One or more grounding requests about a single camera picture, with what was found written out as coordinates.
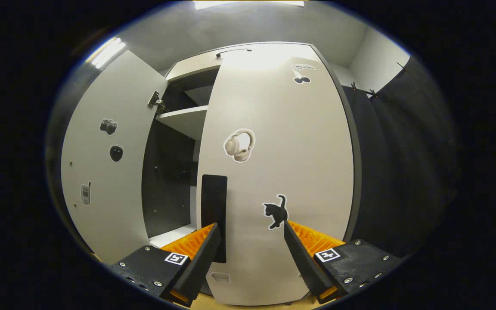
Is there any long ceiling light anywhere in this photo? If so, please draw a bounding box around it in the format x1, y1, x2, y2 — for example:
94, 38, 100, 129
193, 0, 305, 11
85, 37, 127, 70

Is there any white cabinet door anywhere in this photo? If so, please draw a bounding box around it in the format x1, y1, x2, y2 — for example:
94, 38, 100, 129
196, 43, 363, 306
61, 50, 169, 265

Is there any white grey shoe cabinet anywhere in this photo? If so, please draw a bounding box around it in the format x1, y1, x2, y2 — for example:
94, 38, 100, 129
141, 42, 363, 250

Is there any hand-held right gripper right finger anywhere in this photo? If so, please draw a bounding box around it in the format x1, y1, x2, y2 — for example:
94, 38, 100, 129
283, 220, 403, 304

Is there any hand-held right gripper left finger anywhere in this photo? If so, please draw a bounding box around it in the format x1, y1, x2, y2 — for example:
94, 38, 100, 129
110, 222, 223, 307

